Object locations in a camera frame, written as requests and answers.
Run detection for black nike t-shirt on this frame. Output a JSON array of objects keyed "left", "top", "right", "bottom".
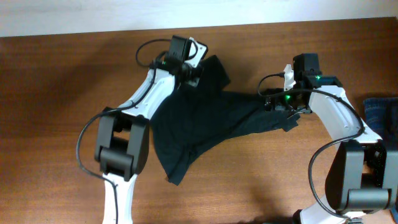
[{"left": 150, "top": 55, "right": 300, "bottom": 185}]

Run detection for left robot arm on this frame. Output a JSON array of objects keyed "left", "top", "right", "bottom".
[{"left": 95, "top": 35, "right": 208, "bottom": 223}]

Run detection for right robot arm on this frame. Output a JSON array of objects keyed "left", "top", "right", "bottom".
[{"left": 263, "top": 53, "right": 397, "bottom": 224}]

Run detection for blue denim jeans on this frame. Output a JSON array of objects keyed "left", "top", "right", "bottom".
[{"left": 363, "top": 97, "right": 397, "bottom": 142}]

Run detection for left black camera cable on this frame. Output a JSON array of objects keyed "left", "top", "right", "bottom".
[{"left": 75, "top": 39, "right": 172, "bottom": 224}]

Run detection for black camera cable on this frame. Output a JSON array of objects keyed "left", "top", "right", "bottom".
[
  {"left": 257, "top": 73, "right": 365, "bottom": 218},
  {"left": 75, "top": 39, "right": 172, "bottom": 224}
]

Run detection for right black camera cable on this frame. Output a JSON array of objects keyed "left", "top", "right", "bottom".
[{"left": 257, "top": 73, "right": 365, "bottom": 218}]

